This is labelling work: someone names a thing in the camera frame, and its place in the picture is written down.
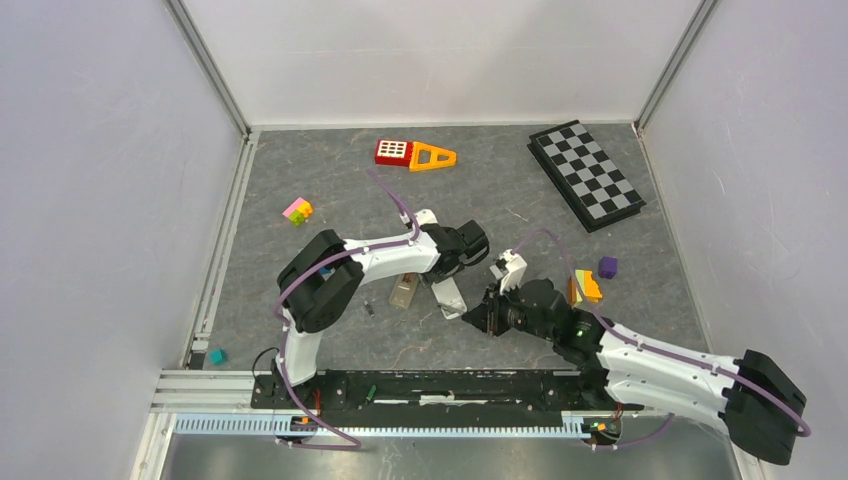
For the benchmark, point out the pink yellow green blocks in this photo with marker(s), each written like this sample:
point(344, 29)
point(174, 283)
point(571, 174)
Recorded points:
point(298, 211)

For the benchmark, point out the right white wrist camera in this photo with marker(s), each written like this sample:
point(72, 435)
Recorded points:
point(508, 270)

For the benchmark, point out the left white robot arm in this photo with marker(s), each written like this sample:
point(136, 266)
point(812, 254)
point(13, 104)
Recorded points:
point(319, 283)

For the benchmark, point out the black grey chessboard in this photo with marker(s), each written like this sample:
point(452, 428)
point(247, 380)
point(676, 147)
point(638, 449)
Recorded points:
point(586, 177)

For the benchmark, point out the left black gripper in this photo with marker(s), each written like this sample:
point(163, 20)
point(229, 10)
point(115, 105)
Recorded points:
point(427, 280)

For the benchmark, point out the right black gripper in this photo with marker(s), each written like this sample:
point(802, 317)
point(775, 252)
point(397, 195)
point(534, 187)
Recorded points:
point(487, 315)

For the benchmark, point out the orange triangular toy block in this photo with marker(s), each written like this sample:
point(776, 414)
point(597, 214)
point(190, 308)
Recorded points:
point(426, 157)

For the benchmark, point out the white slotted cable duct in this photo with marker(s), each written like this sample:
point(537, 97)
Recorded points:
point(284, 425)

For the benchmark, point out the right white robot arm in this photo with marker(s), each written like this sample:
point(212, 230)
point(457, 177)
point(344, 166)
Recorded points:
point(749, 399)

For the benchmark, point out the red white window block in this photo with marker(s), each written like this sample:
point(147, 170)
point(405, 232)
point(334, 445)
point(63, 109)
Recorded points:
point(393, 153)

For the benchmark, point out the purple cube block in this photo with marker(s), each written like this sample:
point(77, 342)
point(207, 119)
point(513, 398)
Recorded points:
point(608, 267)

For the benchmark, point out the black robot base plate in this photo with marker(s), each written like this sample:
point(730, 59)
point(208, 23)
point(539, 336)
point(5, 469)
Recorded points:
point(440, 398)

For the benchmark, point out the white remote control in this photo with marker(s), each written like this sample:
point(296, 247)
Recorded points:
point(449, 299)

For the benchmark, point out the small teal cube block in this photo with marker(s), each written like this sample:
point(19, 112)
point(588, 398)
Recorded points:
point(217, 357)

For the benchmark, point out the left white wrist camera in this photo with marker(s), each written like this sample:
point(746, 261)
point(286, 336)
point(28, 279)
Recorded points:
point(424, 216)

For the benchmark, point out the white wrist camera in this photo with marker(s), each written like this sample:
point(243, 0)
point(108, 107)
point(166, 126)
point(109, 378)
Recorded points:
point(424, 216)
point(508, 270)

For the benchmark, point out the orange yellow block stack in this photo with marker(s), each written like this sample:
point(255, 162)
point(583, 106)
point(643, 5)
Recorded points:
point(582, 287)

